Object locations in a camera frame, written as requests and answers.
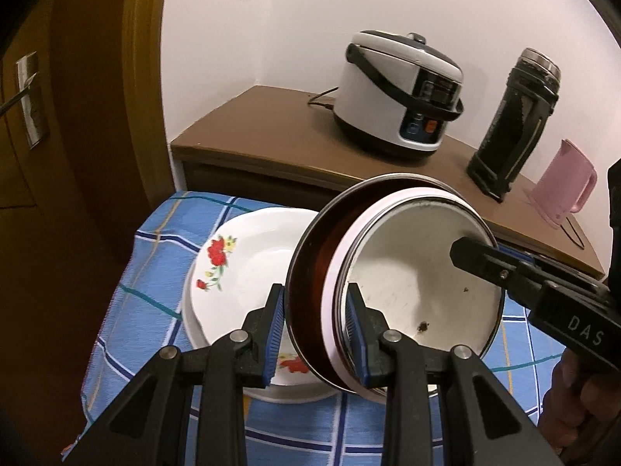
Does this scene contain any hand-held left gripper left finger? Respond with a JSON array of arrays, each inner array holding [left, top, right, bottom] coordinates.
[[63, 283, 284, 466]]

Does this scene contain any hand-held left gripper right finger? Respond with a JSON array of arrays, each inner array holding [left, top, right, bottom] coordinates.
[[345, 283, 566, 466]]

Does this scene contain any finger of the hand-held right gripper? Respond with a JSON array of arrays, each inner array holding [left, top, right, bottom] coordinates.
[[500, 247, 607, 297], [450, 237, 551, 302]]

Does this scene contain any stainless steel bowl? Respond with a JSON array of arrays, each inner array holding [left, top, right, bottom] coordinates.
[[286, 173, 500, 394]]

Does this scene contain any pink plastic bowl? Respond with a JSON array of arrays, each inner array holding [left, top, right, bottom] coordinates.
[[323, 185, 491, 394]]

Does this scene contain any white enamel bowl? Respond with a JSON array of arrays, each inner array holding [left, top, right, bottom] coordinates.
[[335, 196, 508, 367]]

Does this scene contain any white bowl with pink flowers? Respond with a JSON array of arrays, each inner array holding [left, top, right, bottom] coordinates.
[[182, 272, 340, 403]]

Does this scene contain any white plate with red flowers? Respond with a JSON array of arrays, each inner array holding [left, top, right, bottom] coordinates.
[[191, 208, 340, 386]]

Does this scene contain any person's right hand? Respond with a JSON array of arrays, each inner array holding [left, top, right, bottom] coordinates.
[[538, 349, 621, 466]]

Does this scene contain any pink electric kettle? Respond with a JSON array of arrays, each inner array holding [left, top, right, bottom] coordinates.
[[529, 139, 598, 228]]

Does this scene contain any black thermos flask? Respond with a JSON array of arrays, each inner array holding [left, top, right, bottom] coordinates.
[[467, 49, 562, 203]]

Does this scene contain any blue plaid tablecloth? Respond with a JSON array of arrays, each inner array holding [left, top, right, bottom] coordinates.
[[63, 191, 583, 464]]

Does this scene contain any white and black rice cooker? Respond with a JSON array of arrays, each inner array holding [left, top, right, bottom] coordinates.
[[332, 30, 465, 159]]

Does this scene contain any brown wooden cabinet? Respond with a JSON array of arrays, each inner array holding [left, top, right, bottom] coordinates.
[[171, 85, 605, 280]]

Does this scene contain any brown wooden door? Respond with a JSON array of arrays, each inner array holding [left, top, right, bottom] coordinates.
[[0, 0, 161, 447]]

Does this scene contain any black kettle cable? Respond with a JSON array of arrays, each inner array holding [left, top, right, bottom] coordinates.
[[558, 217, 586, 249]]

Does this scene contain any black rice cooker cable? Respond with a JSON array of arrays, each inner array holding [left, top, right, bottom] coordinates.
[[308, 86, 341, 109]]

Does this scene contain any wooden door frame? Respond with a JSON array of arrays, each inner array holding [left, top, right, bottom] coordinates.
[[121, 0, 187, 273]]

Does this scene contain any metal door handle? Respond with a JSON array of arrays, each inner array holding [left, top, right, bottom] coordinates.
[[0, 51, 50, 150]]

